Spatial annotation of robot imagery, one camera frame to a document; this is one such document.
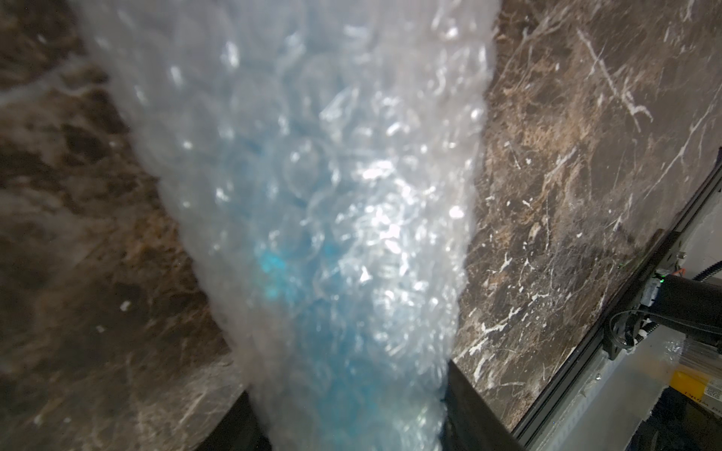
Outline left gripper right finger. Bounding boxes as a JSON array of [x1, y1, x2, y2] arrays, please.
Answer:
[[441, 361, 525, 451]]

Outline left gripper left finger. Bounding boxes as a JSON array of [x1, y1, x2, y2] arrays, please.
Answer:
[[195, 392, 271, 451]]

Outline blue liquid glass bottle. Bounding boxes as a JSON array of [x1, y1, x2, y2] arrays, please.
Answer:
[[252, 142, 466, 450]]

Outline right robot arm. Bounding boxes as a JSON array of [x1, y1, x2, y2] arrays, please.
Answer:
[[603, 262, 721, 360]]

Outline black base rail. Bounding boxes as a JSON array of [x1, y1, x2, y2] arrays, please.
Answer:
[[513, 161, 721, 450]]

